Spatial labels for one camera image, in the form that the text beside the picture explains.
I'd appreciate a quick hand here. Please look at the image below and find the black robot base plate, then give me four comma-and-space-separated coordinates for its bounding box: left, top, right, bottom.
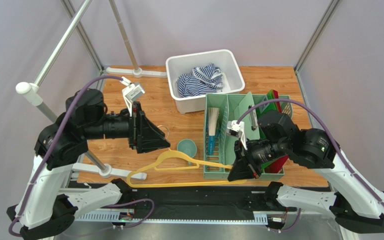
85, 182, 298, 221

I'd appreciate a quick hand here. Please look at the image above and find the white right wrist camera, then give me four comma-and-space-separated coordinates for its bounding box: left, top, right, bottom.
226, 120, 248, 150

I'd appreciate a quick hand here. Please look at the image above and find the yellow velvet hanger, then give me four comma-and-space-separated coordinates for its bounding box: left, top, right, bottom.
125, 149, 248, 189

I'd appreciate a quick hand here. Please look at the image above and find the silver clothes rack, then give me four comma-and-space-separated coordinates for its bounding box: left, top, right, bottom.
14, 0, 167, 181

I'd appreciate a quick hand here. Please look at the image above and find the white plastic tub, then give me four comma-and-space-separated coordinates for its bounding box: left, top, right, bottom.
165, 49, 246, 114

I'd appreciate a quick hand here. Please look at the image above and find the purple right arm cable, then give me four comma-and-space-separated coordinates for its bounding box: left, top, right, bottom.
235, 98, 384, 236

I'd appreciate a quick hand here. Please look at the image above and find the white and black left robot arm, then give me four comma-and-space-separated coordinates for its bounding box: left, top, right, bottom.
6, 88, 171, 240

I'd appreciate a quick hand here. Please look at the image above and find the green plastic dish rack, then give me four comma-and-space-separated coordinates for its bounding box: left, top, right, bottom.
203, 94, 293, 181

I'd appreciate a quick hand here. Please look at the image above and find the red cutting board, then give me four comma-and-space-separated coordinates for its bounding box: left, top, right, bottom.
264, 89, 289, 174

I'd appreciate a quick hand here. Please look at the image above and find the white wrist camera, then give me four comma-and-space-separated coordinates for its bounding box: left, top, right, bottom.
120, 76, 146, 117
226, 120, 248, 150

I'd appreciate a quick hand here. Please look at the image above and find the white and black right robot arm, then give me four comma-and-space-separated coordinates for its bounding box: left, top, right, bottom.
227, 110, 384, 234

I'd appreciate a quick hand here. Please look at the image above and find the blue white small box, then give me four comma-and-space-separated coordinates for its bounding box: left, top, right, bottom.
207, 107, 220, 155

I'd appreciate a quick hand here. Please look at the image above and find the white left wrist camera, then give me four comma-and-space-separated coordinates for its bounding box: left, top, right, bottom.
120, 76, 146, 117

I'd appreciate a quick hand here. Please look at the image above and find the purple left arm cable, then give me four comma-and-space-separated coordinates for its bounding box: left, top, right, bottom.
8, 75, 126, 238

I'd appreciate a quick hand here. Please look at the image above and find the blue white striped tank top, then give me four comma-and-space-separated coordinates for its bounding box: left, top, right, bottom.
176, 63, 224, 98

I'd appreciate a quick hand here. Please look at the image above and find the teal plastic cup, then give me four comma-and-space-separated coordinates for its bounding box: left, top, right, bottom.
176, 138, 198, 158

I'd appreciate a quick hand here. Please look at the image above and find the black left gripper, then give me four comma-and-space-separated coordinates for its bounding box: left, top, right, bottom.
82, 101, 171, 154

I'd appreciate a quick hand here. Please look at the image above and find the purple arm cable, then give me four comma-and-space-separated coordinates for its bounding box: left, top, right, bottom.
8, 75, 126, 238
235, 98, 384, 236

